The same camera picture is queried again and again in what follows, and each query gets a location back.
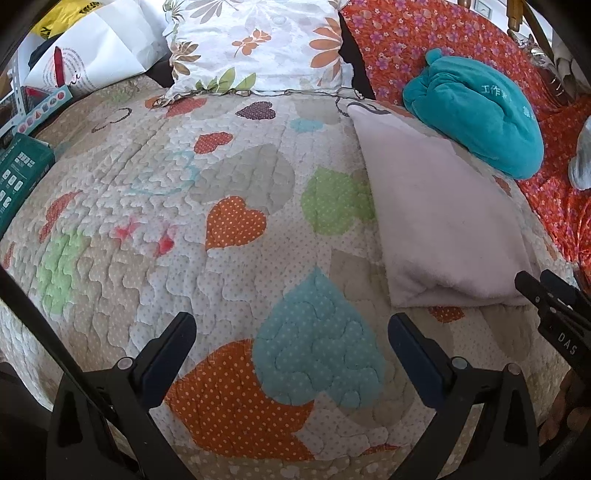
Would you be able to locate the green cardboard box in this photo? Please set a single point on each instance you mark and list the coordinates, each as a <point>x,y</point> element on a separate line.
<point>21,175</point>

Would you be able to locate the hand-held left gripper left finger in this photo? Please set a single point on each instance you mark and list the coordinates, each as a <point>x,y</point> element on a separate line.
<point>168,369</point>

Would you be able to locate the wooden chair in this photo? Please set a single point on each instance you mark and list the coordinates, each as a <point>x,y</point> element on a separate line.
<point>524,23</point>

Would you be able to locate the grey cloth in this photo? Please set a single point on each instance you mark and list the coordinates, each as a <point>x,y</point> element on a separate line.
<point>582,161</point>

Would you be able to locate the teal fleece garment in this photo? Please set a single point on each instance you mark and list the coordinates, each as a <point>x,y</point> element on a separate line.
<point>475,120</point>

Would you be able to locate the box with coloured shapes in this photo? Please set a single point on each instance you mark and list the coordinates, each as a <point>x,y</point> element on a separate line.
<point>48,106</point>

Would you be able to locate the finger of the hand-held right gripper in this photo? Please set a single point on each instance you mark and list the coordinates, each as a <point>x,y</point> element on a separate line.
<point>565,288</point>
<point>531,288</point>

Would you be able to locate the white perforated bar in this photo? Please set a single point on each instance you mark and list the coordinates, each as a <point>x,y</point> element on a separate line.
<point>16,92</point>

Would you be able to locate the yellow plastic bag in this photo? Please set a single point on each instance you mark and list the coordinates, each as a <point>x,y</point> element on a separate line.
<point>64,16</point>

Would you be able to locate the orange floral blanket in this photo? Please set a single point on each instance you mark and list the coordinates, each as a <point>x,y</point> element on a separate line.
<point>392,41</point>

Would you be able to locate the heart pattern quilt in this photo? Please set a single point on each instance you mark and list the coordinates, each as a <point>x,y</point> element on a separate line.
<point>258,240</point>

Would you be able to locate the silver foil wrapping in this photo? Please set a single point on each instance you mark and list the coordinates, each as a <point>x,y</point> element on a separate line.
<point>535,50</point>

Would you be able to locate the white floral pillow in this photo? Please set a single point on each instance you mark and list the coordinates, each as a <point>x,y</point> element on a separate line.
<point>258,46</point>

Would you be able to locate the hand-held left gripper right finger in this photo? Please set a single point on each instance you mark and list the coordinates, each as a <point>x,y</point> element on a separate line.
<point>415,364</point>

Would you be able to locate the white paper bag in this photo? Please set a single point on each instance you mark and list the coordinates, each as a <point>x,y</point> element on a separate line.
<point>101,50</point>

